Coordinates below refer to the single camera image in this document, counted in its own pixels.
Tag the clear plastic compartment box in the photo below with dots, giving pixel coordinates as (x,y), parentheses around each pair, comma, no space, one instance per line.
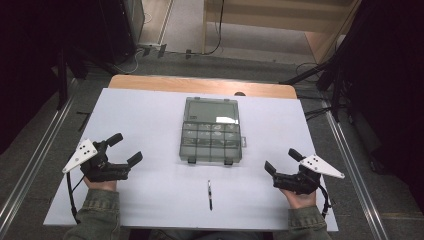
(210,133)

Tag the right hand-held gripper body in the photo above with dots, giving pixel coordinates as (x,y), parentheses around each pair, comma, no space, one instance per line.
(300,178)

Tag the light wooden furniture frame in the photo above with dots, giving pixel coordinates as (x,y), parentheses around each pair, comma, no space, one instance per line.
(283,20)

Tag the dark cabinet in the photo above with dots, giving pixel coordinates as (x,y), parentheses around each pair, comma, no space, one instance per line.
(123,26)

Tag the black floor tape strip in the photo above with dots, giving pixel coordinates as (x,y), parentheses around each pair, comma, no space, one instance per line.
(84,120)

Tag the person's right hand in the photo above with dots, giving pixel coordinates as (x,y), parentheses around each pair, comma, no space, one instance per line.
(300,199)

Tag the metal floor rail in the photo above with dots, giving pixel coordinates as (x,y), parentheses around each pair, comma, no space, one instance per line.
(33,160)
(356,180)

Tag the black tripod stand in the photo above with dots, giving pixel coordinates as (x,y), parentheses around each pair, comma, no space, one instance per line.
(328,75)

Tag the wooden table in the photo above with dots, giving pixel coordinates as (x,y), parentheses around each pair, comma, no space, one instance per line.
(200,85)

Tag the black pen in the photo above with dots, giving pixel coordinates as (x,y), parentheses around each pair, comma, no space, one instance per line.
(210,195)

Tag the person's left hand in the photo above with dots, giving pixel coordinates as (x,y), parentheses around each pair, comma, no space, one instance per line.
(100,185)

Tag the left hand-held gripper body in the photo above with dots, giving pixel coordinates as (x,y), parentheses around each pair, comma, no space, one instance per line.
(100,168)

